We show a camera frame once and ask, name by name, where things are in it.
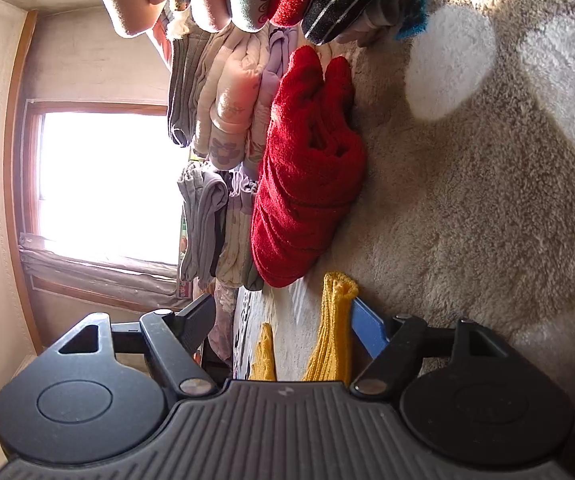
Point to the grey window curtain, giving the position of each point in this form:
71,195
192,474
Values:
147,283

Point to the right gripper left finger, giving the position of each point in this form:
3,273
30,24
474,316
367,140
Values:
172,338

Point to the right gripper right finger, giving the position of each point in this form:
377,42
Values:
394,348

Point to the red knit sweater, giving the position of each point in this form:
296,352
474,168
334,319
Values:
311,171

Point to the Mickey Mouse bed blanket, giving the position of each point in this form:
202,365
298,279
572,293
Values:
468,210

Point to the pink pastel folded clothes stack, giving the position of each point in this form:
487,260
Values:
221,90

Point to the yellow knit sweater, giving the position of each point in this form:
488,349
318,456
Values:
331,359

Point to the cream floral folded garment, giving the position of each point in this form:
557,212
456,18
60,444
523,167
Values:
235,267

